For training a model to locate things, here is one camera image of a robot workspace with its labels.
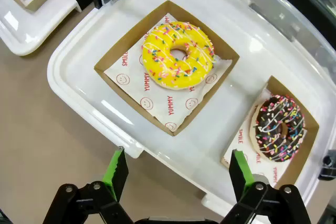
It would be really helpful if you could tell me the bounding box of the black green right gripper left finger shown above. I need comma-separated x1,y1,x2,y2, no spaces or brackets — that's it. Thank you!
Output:
41,146,134,224

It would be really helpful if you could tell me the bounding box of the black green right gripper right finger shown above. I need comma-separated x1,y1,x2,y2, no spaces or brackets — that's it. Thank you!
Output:
220,149,309,224

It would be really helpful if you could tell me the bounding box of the chocolate donut with white drizzle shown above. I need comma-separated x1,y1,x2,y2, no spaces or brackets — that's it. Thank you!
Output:
249,94,307,162

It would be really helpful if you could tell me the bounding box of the brown cardboard donut tray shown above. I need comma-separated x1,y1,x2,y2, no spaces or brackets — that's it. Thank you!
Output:
93,0,240,137
220,76,320,189

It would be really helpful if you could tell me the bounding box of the yellow sprinkled donut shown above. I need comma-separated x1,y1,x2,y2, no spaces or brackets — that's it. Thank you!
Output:
141,21,216,90

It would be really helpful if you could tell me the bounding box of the white display case base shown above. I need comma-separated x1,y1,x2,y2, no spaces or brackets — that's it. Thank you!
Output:
47,0,336,217
0,0,82,57

